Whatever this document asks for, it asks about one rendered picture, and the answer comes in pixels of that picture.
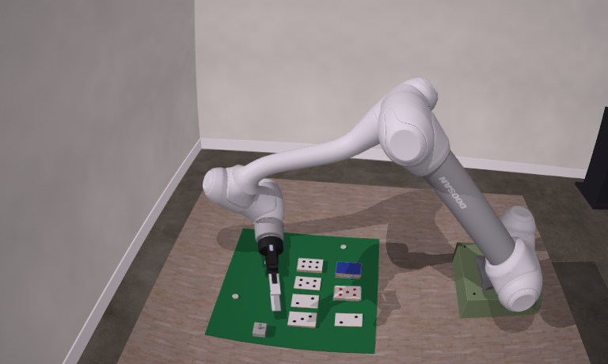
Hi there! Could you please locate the green felt mat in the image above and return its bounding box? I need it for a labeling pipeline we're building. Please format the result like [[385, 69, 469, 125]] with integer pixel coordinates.
[[205, 228, 379, 354]]

